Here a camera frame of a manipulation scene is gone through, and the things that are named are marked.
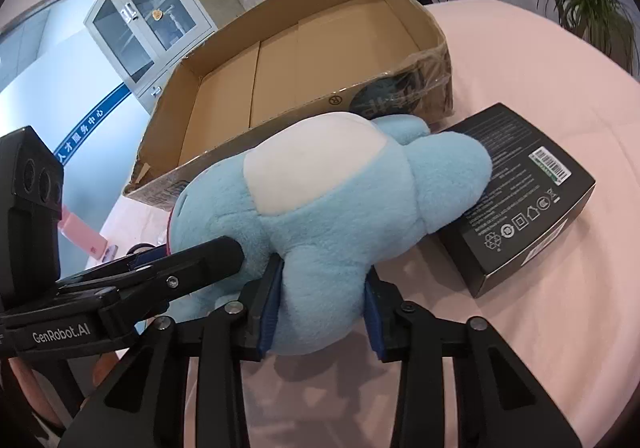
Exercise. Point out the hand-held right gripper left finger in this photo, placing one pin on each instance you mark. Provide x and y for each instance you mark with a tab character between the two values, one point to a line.
267	308

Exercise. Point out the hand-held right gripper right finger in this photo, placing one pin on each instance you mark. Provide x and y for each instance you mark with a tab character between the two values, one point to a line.
374	318

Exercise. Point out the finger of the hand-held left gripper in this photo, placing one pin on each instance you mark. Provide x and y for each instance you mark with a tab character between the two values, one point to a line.
200	265
147	258

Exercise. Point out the light blue plush toy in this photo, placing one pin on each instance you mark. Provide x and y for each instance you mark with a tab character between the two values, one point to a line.
325	228

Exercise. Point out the black product box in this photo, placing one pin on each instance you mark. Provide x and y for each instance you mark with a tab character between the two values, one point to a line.
525	208

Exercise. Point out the cardboard box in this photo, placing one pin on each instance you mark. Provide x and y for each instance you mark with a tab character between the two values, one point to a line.
300	68

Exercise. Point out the pink water bottle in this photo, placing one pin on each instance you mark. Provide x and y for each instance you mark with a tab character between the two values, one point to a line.
82	235

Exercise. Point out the grey glass-door cabinet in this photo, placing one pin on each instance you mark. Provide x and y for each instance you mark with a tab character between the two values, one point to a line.
145	28

